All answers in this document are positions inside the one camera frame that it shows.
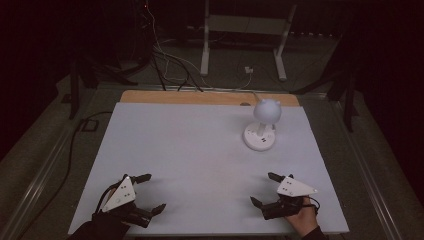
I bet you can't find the person's right hand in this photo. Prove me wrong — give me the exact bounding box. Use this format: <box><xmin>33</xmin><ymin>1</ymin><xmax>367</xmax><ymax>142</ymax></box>
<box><xmin>284</xmin><ymin>196</ymin><xmax>320</xmax><ymax>239</ymax></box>

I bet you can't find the black floor cable bundle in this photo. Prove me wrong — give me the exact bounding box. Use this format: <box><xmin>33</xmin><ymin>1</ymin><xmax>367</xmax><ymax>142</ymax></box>
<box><xmin>150</xmin><ymin>46</ymin><xmax>205</xmax><ymax>93</ymax></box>

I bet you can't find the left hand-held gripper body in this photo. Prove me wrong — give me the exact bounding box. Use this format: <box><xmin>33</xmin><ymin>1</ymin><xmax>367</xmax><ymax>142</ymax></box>
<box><xmin>99</xmin><ymin>173</ymin><xmax>153</xmax><ymax>229</ymax></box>

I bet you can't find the white metal stand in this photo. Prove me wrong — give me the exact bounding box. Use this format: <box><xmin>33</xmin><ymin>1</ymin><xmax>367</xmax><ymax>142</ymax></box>
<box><xmin>199</xmin><ymin>0</ymin><xmax>298</xmax><ymax>82</ymax></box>

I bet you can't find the white round-headed desk lamp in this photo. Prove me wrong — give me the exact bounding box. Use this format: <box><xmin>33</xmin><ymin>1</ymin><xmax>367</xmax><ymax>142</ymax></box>
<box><xmin>242</xmin><ymin>98</ymin><xmax>283</xmax><ymax>152</ymax></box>

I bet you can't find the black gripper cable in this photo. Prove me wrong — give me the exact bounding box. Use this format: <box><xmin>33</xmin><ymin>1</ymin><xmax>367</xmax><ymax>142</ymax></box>
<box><xmin>94</xmin><ymin>178</ymin><xmax>126</xmax><ymax>215</ymax></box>
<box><xmin>301</xmin><ymin>195</ymin><xmax>321</xmax><ymax>216</ymax></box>

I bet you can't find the metal floor rail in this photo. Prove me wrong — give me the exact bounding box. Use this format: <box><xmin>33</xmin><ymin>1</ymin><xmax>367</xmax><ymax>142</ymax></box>
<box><xmin>0</xmin><ymin>87</ymin><xmax>101</xmax><ymax>240</ymax></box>
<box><xmin>324</xmin><ymin>94</ymin><xmax>406</xmax><ymax>240</ymax></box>

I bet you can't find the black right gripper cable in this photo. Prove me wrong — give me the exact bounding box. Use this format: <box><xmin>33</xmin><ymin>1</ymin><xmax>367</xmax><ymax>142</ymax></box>
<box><xmin>301</xmin><ymin>195</ymin><xmax>321</xmax><ymax>216</ymax></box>

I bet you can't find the black tripod stand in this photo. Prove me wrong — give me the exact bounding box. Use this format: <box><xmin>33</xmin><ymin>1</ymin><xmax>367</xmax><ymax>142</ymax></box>
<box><xmin>67</xmin><ymin>49</ymin><xmax>140</xmax><ymax>121</ymax></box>
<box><xmin>289</xmin><ymin>33</ymin><xmax>360</xmax><ymax>133</ymax></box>

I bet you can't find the black square floor box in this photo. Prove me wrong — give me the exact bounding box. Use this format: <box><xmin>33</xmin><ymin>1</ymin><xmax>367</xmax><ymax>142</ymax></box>
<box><xmin>80</xmin><ymin>118</ymin><xmax>100</xmax><ymax>133</ymax></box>

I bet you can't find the white floor cable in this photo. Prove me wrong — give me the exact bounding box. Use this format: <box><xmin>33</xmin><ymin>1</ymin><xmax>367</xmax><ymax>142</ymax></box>
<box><xmin>144</xmin><ymin>0</ymin><xmax>254</xmax><ymax>92</ymax></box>

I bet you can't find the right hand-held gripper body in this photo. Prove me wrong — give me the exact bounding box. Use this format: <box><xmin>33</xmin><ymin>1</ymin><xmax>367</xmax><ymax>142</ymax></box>
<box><xmin>260</xmin><ymin>173</ymin><xmax>319</xmax><ymax>221</ymax></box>

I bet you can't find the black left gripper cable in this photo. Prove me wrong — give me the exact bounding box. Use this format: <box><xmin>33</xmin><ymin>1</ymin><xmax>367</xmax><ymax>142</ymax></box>
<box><xmin>94</xmin><ymin>178</ymin><xmax>126</xmax><ymax>215</ymax></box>

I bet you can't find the long black floor cable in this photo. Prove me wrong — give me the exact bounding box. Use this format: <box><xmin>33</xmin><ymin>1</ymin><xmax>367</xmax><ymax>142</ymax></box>
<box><xmin>18</xmin><ymin>110</ymin><xmax>114</xmax><ymax>240</ymax></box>

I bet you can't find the white table mat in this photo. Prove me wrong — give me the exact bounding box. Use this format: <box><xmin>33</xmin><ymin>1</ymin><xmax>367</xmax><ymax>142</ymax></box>
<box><xmin>67</xmin><ymin>101</ymin><xmax>350</xmax><ymax>236</ymax></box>

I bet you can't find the person's left hand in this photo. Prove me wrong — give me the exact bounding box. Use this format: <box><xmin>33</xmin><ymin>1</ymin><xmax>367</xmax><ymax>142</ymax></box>
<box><xmin>99</xmin><ymin>187</ymin><xmax>118</xmax><ymax>211</ymax></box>

